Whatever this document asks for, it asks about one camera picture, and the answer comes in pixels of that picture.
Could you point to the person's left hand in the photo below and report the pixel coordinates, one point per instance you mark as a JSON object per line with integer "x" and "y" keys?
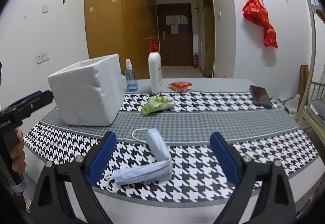
{"x": 18, "y": 155}

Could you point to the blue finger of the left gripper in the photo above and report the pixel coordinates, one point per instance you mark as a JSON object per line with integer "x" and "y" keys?
{"x": 38, "y": 103}
{"x": 31, "y": 96}

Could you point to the metal bunk bed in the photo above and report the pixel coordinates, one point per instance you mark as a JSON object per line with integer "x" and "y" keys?
{"x": 310, "y": 113}

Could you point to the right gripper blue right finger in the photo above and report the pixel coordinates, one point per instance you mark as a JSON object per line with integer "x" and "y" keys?
{"x": 275, "y": 203}

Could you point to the blue face mask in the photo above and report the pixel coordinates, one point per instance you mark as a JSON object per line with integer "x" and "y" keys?
{"x": 157, "y": 169}

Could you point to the red hanging bags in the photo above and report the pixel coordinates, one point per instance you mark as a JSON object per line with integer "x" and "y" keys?
{"x": 256, "y": 13}

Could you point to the houndstooth table runner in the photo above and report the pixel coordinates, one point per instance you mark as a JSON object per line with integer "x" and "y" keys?
{"x": 263, "y": 134}

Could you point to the red snack packet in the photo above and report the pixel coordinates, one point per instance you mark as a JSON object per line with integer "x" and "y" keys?
{"x": 180, "y": 87}

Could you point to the dark brown entrance door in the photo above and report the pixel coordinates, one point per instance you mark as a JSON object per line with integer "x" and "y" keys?
{"x": 175, "y": 34}

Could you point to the white wall switch plate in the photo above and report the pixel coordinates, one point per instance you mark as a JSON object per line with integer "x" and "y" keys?
{"x": 45, "y": 8}

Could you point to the wooden boards against wall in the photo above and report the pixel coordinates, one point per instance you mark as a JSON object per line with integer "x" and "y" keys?
{"x": 304, "y": 74}

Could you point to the wooden wardrobe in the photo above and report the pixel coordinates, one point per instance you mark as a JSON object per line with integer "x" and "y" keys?
{"x": 121, "y": 27}

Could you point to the brown side door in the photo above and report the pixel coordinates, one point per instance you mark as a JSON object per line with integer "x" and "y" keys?
{"x": 209, "y": 37}

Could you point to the wall socket pair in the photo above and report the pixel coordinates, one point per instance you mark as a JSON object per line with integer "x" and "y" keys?
{"x": 42, "y": 58}

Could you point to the blue spray bottle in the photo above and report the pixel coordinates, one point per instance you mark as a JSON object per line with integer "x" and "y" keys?
{"x": 131, "y": 80}

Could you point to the white styrofoam box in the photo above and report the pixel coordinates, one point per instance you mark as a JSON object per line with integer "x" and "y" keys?
{"x": 90, "y": 92}

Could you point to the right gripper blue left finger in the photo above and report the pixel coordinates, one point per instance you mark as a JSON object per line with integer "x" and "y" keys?
{"x": 51, "y": 203}

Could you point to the white pump bottle red top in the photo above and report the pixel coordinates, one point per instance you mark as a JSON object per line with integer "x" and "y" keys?
{"x": 154, "y": 64}

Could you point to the green wet wipes packet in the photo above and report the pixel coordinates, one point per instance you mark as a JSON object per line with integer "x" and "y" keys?
{"x": 156, "y": 104}

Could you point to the black smartphone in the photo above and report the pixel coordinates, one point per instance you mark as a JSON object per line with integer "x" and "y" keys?
{"x": 260, "y": 97}

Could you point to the red fire extinguisher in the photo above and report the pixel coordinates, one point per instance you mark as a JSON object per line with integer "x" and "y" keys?
{"x": 195, "y": 60}

